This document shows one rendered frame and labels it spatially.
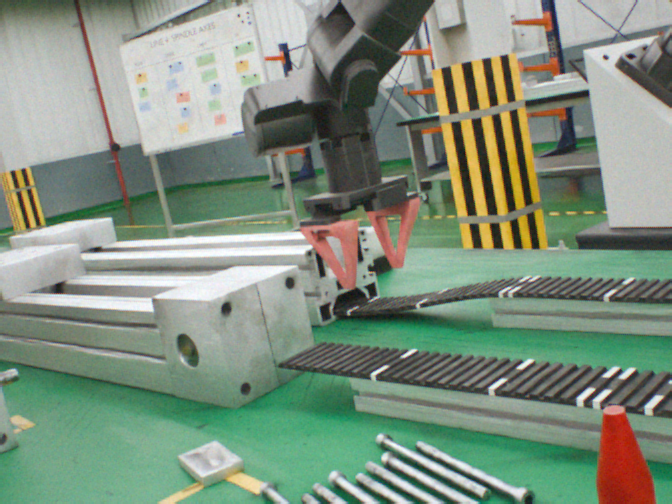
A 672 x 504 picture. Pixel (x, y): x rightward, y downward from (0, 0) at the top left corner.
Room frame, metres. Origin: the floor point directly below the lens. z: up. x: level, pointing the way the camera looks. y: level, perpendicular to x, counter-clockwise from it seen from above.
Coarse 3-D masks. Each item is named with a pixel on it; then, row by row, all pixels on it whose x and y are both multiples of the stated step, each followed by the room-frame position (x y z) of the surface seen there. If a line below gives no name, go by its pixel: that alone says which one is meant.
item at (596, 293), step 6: (606, 282) 0.64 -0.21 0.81; (612, 282) 0.63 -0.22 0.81; (618, 282) 0.63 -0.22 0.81; (594, 288) 0.62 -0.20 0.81; (600, 288) 0.63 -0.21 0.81; (606, 288) 0.62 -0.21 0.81; (612, 288) 0.62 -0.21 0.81; (582, 294) 0.61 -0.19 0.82; (588, 294) 0.61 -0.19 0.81; (594, 294) 0.61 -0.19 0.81; (600, 294) 0.61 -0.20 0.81; (582, 300) 0.61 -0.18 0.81; (588, 300) 0.61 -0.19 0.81; (594, 300) 0.60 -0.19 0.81
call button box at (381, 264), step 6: (360, 228) 1.04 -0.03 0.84; (366, 228) 1.03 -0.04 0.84; (372, 228) 1.02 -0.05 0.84; (372, 234) 1.00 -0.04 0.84; (372, 240) 1.00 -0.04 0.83; (378, 240) 1.01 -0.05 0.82; (366, 246) 0.99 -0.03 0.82; (372, 246) 1.00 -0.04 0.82; (378, 246) 1.01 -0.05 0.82; (372, 252) 1.00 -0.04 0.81; (378, 252) 1.01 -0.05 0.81; (384, 252) 1.01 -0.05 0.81; (372, 258) 1.00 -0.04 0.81; (378, 258) 1.01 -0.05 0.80; (384, 258) 1.01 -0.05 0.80; (378, 264) 1.00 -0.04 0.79; (384, 264) 1.01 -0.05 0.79; (372, 270) 0.99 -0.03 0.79; (378, 270) 1.00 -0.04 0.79; (384, 270) 1.01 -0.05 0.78
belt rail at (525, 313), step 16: (496, 304) 0.68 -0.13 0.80; (512, 304) 0.67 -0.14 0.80; (528, 304) 0.66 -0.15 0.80; (544, 304) 0.65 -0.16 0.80; (560, 304) 0.64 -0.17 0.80; (576, 304) 0.63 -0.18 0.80; (592, 304) 0.62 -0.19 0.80; (608, 304) 0.61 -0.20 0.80; (624, 304) 0.60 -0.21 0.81; (640, 304) 0.59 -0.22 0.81; (656, 304) 0.58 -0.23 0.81; (496, 320) 0.68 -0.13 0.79; (512, 320) 0.67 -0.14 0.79; (528, 320) 0.66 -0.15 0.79; (544, 320) 0.65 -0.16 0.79; (560, 320) 0.64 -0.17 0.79; (576, 320) 0.63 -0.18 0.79; (592, 320) 0.62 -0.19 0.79; (608, 320) 0.61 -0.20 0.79; (624, 320) 0.60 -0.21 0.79; (640, 320) 0.59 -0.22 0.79; (656, 320) 0.58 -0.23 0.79
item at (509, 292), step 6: (528, 276) 0.70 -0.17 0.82; (540, 276) 0.69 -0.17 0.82; (522, 282) 0.69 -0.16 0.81; (528, 282) 0.68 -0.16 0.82; (534, 282) 0.68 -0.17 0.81; (510, 288) 0.68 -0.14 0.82; (516, 288) 0.67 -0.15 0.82; (522, 288) 0.67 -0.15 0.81; (498, 294) 0.67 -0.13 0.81; (504, 294) 0.67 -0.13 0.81; (510, 294) 0.66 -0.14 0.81
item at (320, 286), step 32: (96, 256) 1.14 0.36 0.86; (128, 256) 1.07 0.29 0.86; (160, 256) 1.01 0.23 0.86; (192, 256) 0.96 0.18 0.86; (224, 256) 0.91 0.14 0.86; (256, 256) 0.87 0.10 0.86; (288, 256) 0.83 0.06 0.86; (320, 256) 0.83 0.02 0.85; (320, 288) 0.82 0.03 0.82; (320, 320) 0.81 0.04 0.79
